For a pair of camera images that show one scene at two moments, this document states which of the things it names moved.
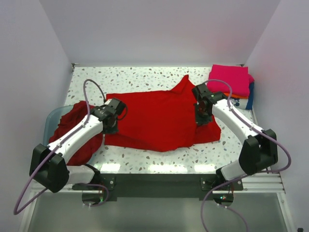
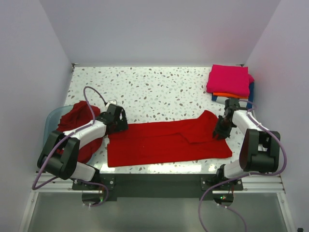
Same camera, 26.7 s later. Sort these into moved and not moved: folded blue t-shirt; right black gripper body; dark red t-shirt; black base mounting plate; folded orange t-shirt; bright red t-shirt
Moved: bright red t-shirt; right black gripper body
Not moved: dark red t-shirt; folded orange t-shirt; folded blue t-shirt; black base mounting plate
